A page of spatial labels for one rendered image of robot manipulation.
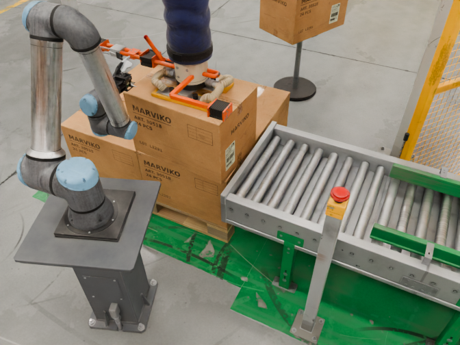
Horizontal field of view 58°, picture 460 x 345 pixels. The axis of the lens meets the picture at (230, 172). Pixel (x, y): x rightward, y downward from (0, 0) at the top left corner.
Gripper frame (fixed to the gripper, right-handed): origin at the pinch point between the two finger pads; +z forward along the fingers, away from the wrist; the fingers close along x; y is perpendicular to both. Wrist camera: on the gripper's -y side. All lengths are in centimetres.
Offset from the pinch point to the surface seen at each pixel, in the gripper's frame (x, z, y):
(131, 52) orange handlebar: 1.4, 12.4, -9.1
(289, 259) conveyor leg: -78, -19, 100
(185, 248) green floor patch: -107, -20, 34
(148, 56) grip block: 1.7, 12.2, 2.1
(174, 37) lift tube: 20.8, 3.8, 25.8
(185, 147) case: -35.4, -6.1, 32.6
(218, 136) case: -20, -7, 53
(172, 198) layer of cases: -84, -5, 17
